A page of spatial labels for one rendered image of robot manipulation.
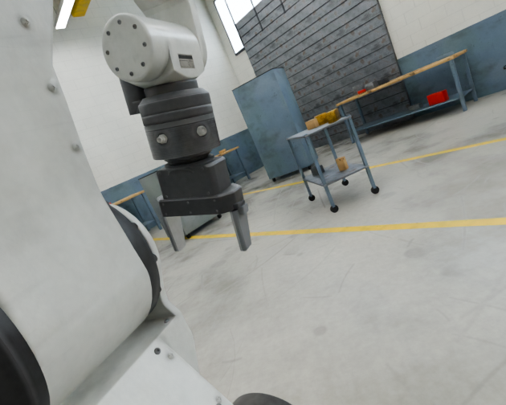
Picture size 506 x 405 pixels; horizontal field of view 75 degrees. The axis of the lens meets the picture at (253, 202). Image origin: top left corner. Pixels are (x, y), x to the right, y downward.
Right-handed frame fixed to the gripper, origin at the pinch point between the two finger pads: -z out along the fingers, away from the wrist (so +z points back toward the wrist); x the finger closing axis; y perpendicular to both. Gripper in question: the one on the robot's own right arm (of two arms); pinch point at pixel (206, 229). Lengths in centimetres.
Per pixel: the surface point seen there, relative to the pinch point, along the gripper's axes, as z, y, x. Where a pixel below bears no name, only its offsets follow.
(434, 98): -42, -618, -100
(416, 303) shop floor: -92, -113, -31
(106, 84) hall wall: 106, -569, 541
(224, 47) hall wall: 169, -908, 394
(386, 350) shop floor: -95, -83, -18
